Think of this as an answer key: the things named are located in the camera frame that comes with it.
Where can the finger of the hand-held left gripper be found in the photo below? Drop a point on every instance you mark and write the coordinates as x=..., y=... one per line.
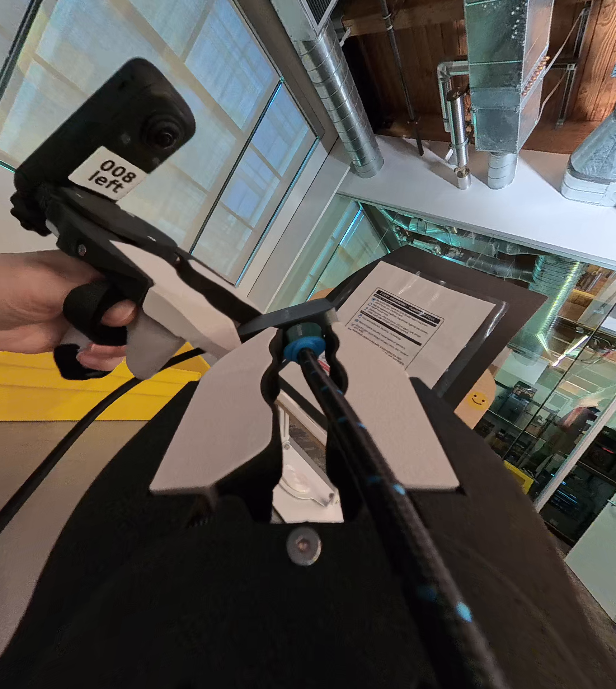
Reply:
x=195, y=317
x=141, y=250

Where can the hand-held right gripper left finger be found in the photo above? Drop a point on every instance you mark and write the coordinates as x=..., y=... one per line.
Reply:
x=221, y=414

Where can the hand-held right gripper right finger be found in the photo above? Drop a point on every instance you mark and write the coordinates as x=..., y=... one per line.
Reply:
x=394, y=425

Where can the person's left hand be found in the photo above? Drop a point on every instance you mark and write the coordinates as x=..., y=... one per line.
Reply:
x=12, y=307

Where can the wooden board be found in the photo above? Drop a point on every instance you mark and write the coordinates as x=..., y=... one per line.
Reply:
x=466, y=417

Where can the yellow smiley sticker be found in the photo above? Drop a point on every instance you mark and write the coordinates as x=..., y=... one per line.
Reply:
x=478, y=400

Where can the black framed instruction sign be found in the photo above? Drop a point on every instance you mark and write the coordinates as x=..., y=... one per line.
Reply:
x=421, y=323

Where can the large window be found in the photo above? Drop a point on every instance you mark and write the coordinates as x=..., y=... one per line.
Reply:
x=232, y=54

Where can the yellow plastic bin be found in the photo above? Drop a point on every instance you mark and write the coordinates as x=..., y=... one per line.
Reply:
x=17, y=387

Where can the ceiling air vent grille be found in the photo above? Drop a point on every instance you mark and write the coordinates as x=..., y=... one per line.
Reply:
x=318, y=8

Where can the white door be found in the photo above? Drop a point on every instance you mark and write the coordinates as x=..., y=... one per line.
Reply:
x=609, y=549

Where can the silver insulated pipe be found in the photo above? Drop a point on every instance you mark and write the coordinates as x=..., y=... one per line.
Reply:
x=458, y=134

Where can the black ceiling pipe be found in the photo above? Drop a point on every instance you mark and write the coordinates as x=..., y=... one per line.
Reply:
x=402, y=80

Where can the round metal duct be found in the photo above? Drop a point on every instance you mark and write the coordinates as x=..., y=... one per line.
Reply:
x=340, y=107

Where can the conical metal duct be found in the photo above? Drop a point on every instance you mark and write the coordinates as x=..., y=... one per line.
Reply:
x=609, y=150

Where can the rectangular metal duct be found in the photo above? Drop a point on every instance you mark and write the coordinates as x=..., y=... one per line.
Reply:
x=507, y=70

